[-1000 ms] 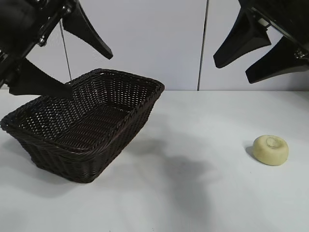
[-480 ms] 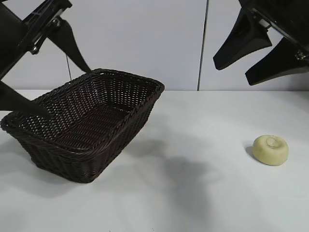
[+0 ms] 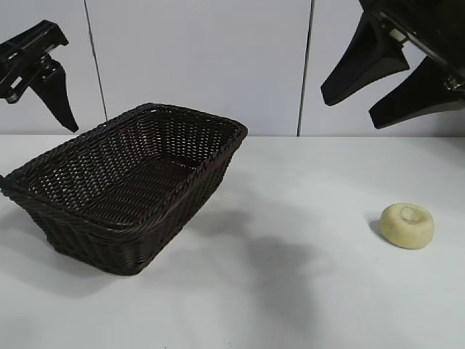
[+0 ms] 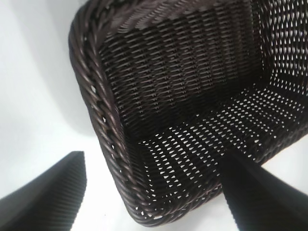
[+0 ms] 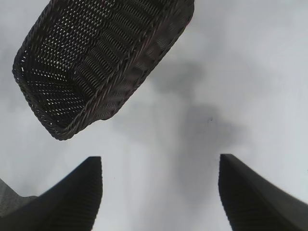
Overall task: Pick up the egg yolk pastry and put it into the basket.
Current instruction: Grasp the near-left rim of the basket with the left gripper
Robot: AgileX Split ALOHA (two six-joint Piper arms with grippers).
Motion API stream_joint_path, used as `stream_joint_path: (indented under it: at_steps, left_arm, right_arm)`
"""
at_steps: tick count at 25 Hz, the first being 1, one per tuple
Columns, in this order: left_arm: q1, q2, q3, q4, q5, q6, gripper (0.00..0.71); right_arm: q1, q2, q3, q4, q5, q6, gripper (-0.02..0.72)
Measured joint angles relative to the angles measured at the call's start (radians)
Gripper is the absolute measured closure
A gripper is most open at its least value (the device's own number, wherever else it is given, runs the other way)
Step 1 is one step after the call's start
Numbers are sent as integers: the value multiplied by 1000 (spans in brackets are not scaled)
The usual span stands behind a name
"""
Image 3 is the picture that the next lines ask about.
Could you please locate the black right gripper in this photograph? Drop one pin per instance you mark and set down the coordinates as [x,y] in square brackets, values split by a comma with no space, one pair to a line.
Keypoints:
[436,25]

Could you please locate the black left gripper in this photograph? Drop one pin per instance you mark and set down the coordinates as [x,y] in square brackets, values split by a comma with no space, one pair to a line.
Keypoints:
[25,58]

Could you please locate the dark brown woven wicker basket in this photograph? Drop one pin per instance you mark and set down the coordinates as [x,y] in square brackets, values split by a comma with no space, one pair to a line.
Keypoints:
[109,189]

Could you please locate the round pale yellow yolk pastry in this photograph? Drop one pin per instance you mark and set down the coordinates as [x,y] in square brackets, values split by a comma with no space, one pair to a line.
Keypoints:
[403,229]

